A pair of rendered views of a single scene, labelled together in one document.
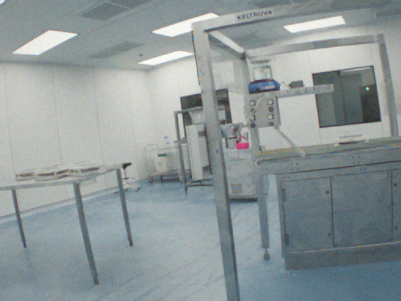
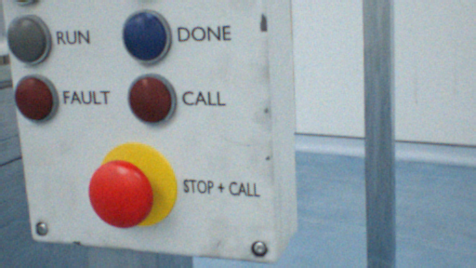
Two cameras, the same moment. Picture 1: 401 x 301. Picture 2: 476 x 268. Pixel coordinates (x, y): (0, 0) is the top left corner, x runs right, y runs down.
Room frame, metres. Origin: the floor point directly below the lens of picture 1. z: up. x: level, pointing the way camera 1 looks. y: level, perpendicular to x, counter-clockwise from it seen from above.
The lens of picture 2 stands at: (1.74, 0.43, 1.02)
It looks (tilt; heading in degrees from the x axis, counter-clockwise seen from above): 13 degrees down; 270
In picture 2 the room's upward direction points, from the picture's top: 3 degrees counter-clockwise
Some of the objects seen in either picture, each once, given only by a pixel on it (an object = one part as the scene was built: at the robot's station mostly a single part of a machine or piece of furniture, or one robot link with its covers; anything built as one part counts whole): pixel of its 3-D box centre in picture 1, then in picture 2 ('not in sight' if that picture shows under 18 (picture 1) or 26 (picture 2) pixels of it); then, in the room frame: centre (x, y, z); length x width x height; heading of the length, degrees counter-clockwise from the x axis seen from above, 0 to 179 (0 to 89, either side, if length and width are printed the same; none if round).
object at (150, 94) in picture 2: not in sight; (150, 100); (1.80, 0.04, 0.96); 0.03 x 0.01 x 0.03; 159
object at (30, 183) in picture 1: (36, 179); not in sight; (3.15, 1.61, 0.85); 1.50 x 1.10 x 0.04; 84
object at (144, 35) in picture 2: not in sight; (144, 36); (1.80, 0.04, 0.99); 0.03 x 0.01 x 0.03; 159
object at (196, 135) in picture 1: (200, 150); (150, 37); (1.80, 0.00, 0.99); 0.17 x 0.06 x 0.26; 159
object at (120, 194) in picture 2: not in sight; (132, 187); (1.81, 0.03, 0.90); 0.04 x 0.04 x 0.04; 69
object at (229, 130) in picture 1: (236, 135); not in sight; (5.45, -0.57, 0.95); 0.49 x 0.36 x 0.37; 59
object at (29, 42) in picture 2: not in sight; (27, 40); (1.87, 0.01, 0.99); 0.03 x 0.01 x 0.03; 159
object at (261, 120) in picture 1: (262, 112); not in sight; (2.41, -0.45, 1.16); 0.22 x 0.11 x 0.20; 69
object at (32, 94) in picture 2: not in sight; (33, 99); (1.87, 0.01, 0.96); 0.03 x 0.01 x 0.03; 159
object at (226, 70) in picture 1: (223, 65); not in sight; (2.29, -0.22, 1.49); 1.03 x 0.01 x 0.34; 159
